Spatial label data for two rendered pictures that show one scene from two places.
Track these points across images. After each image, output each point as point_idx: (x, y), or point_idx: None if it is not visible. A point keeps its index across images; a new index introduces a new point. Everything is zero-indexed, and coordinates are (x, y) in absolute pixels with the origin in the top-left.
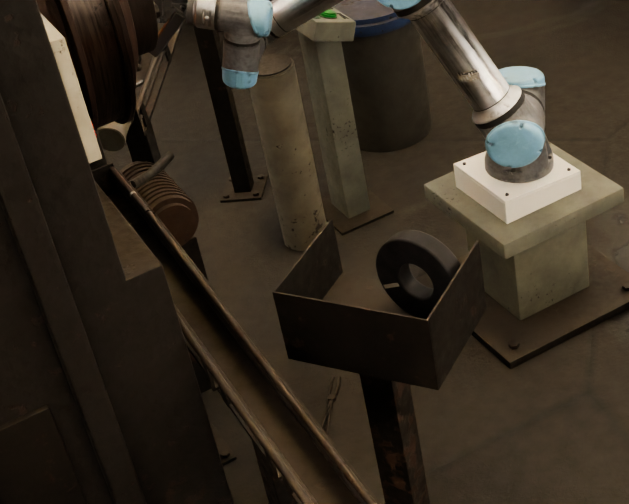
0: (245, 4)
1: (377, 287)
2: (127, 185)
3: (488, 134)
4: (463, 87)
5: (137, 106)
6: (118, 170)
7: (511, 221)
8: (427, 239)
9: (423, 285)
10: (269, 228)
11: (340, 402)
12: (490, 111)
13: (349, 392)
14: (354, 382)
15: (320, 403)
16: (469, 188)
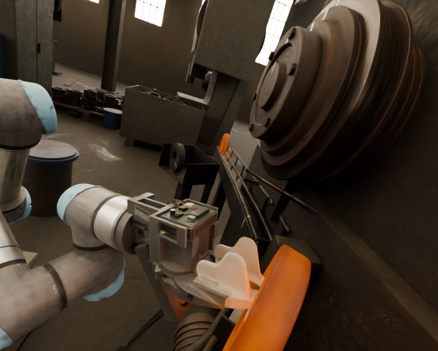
0: (103, 188)
1: (177, 177)
2: (251, 221)
3: (28, 200)
4: (21, 182)
5: (209, 342)
6: (253, 239)
7: None
8: (177, 143)
9: (173, 163)
10: None
11: (124, 340)
12: (20, 189)
13: (114, 343)
14: (106, 349)
15: (131, 347)
16: None
